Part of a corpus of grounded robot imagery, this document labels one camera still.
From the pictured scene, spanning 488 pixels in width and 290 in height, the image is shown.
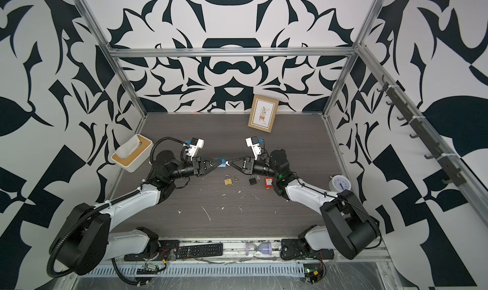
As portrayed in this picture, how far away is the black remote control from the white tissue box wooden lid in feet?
1.51

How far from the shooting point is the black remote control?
73 centimetres

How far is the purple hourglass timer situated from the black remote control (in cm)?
10

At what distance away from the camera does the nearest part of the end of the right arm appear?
686 millimetres

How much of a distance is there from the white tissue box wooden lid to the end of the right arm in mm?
565

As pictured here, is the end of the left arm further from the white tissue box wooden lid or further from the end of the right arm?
the white tissue box wooden lid

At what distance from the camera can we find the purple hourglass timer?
2.42 ft

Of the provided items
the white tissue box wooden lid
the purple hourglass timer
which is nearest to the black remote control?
the purple hourglass timer

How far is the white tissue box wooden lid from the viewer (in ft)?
3.08

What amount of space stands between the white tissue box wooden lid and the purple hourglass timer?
0.66 m
